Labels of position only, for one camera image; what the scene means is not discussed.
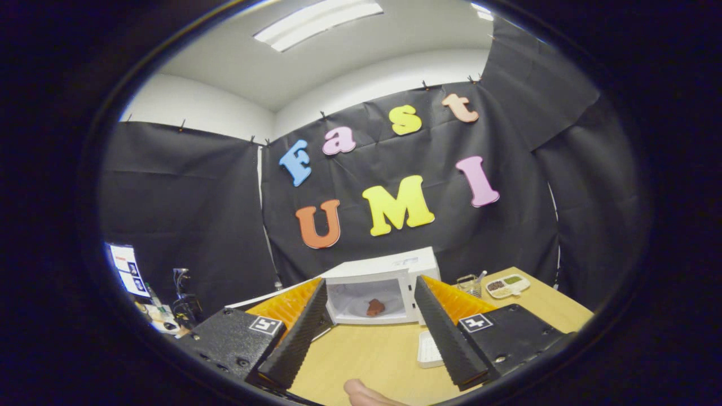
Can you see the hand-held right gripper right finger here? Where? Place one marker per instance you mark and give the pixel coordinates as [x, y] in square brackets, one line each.
[445, 332]

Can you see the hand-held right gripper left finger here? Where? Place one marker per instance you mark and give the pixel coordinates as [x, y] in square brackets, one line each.
[299, 338]

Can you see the brown meat piece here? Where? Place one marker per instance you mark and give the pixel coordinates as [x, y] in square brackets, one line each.
[375, 307]

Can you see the white microwave oven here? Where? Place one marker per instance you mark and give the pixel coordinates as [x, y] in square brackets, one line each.
[389, 265]

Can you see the white ribbed tray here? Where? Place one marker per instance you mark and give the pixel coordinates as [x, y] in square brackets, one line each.
[428, 352]

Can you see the clear utensil holder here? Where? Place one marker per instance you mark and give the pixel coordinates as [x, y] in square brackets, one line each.
[469, 285]

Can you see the white divided dish with grains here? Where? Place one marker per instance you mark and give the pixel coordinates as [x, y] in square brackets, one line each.
[507, 286]

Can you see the white side table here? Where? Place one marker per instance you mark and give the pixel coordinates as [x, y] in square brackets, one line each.
[161, 321]

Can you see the black backdrop cloth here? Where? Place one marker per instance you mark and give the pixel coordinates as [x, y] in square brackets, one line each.
[186, 197]

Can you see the white printed poster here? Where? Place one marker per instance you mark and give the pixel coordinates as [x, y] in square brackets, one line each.
[128, 269]

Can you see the long ceiling light panel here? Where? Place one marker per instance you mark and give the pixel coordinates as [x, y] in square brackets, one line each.
[316, 22]

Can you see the small ceiling light panel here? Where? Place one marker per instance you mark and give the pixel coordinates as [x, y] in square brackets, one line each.
[482, 11]

